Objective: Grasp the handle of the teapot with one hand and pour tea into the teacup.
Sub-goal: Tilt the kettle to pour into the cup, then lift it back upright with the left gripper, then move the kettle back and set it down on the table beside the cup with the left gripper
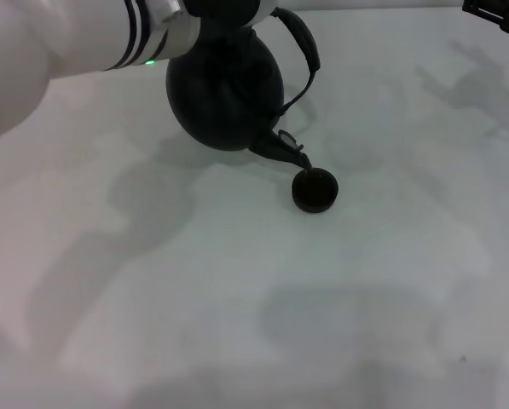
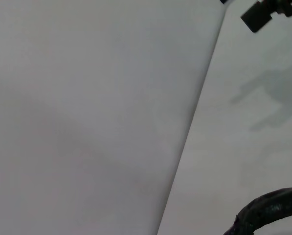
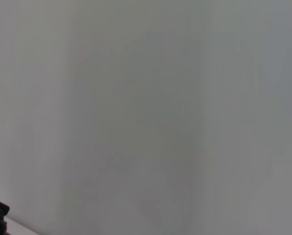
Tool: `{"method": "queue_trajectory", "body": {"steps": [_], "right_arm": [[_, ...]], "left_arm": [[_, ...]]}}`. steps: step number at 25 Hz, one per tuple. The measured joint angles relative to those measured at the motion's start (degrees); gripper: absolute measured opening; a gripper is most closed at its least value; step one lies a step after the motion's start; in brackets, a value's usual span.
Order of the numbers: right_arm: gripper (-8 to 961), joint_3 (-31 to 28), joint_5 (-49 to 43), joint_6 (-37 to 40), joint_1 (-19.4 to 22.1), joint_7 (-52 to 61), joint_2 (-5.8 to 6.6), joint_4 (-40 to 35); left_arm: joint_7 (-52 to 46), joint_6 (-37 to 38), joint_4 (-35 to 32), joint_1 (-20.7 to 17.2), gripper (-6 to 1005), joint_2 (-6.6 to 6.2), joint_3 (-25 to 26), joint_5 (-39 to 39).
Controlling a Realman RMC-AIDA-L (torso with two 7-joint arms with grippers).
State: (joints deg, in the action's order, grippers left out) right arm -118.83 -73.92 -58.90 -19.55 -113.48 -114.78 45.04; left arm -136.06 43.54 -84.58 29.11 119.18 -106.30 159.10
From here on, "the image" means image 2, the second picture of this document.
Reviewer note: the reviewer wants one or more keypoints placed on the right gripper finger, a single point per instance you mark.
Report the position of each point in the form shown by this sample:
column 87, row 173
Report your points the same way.
column 224, row 1
column 257, row 17

